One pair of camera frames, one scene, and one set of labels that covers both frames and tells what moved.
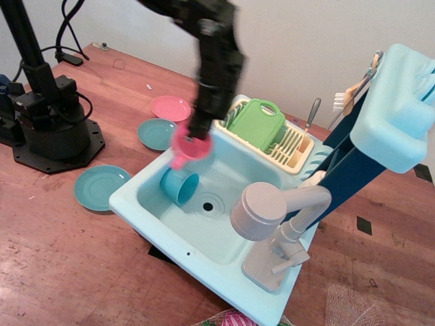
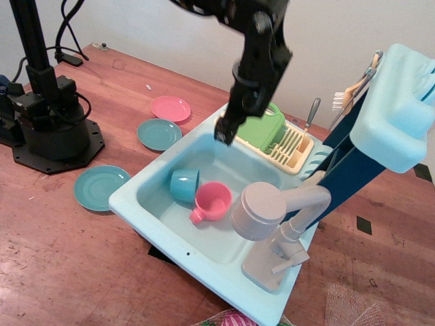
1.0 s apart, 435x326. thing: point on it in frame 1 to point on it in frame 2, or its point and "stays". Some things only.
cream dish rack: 289,151 stays
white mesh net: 346,307 stays
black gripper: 213,100 to 248,98
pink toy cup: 186,149 to 213,200
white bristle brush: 338,102 stays
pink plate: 170,108 stays
